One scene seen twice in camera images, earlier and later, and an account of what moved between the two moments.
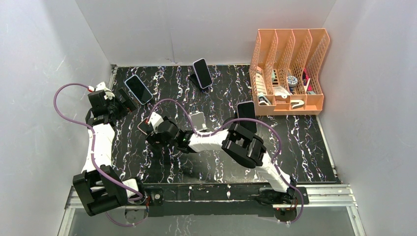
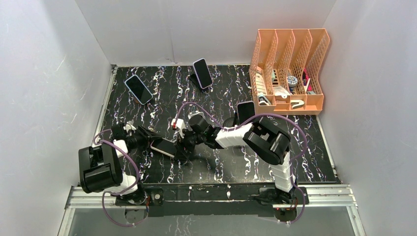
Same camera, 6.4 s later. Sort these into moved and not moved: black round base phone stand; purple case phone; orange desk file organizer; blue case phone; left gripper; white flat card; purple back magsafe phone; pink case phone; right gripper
Moved: right gripper; pink case phone; left gripper
Not moved: purple back magsafe phone; orange desk file organizer; black round base phone stand; white flat card; blue case phone; purple case phone
